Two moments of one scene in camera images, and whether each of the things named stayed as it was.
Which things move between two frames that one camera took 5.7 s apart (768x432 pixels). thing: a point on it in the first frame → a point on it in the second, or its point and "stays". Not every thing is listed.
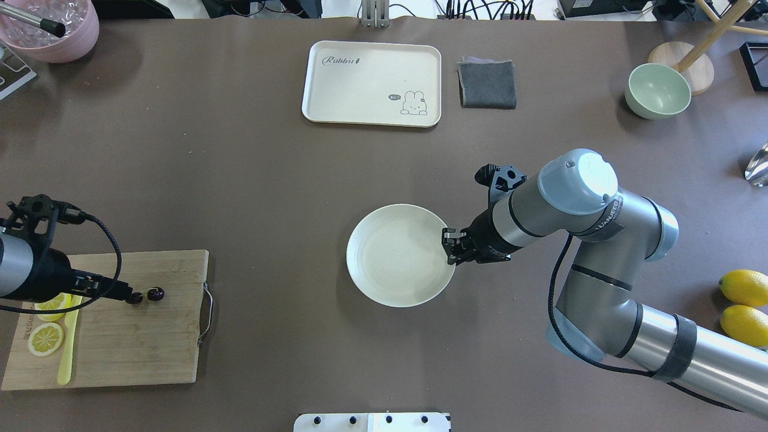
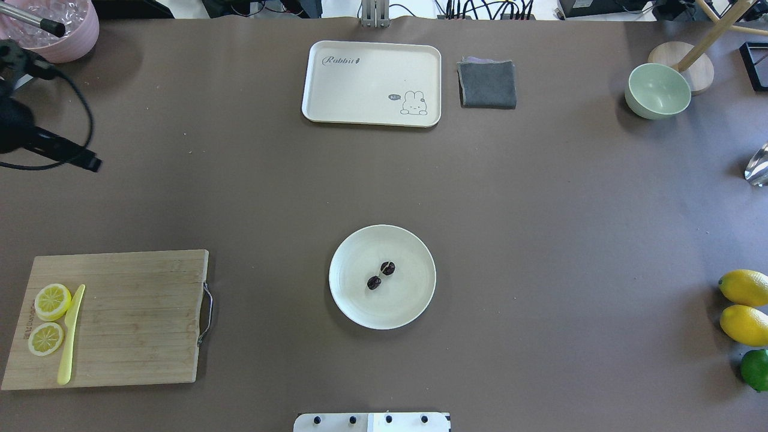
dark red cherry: (135, 298) → (373, 282)
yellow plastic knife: (71, 318) stays
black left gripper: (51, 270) → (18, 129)
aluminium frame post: (375, 14) stays
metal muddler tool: (53, 27) stays
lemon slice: (45, 339) stays
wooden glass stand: (695, 61) stays
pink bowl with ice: (79, 17) stays
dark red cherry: (156, 293) → (390, 269)
